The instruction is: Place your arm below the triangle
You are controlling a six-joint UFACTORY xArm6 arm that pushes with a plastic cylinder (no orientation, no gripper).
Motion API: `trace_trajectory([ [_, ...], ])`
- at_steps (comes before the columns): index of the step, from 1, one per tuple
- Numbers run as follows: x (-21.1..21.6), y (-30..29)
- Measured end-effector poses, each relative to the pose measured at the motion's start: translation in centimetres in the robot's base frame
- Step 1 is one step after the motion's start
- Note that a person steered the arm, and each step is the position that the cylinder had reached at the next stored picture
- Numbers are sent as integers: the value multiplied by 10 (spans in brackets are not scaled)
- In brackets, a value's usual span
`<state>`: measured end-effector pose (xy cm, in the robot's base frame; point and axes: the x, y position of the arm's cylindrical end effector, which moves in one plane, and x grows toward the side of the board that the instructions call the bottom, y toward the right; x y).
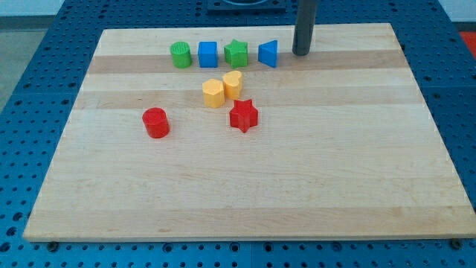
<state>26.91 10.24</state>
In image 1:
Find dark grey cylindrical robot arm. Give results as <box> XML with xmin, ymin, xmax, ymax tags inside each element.
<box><xmin>292</xmin><ymin>0</ymin><xmax>321</xmax><ymax>57</ymax></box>

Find blue triangle block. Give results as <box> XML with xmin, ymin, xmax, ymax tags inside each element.
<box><xmin>258</xmin><ymin>40</ymin><xmax>278</xmax><ymax>68</ymax></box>

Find red star block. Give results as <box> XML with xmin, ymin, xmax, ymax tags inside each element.
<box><xmin>229</xmin><ymin>99</ymin><xmax>259</xmax><ymax>133</ymax></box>

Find yellow hexagon block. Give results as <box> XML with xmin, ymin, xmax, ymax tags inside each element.
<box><xmin>202</xmin><ymin>79</ymin><xmax>225</xmax><ymax>108</ymax></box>

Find yellow heart block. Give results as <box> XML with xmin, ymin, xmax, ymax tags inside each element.
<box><xmin>222</xmin><ymin>71</ymin><xmax>243</xmax><ymax>100</ymax></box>

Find light wooden board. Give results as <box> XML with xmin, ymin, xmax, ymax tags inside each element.
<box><xmin>23</xmin><ymin>23</ymin><xmax>475</xmax><ymax>242</ymax></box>

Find green star block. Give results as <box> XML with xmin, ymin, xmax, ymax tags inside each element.
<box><xmin>224</xmin><ymin>39</ymin><xmax>248</xmax><ymax>68</ymax></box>

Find red cylinder block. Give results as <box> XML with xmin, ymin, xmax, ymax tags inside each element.
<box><xmin>142</xmin><ymin>107</ymin><xmax>170</xmax><ymax>138</ymax></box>

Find blue cube block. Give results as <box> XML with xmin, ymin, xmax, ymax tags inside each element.
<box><xmin>198</xmin><ymin>41</ymin><xmax>219</xmax><ymax>68</ymax></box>

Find green cylinder block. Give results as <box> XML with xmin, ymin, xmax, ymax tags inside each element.
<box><xmin>170</xmin><ymin>41</ymin><xmax>192</xmax><ymax>68</ymax></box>

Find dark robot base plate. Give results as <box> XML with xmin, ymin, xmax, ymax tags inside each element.
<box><xmin>205</xmin><ymin>0</ymin><xmax>286</xmax><ymax>13</ymax></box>

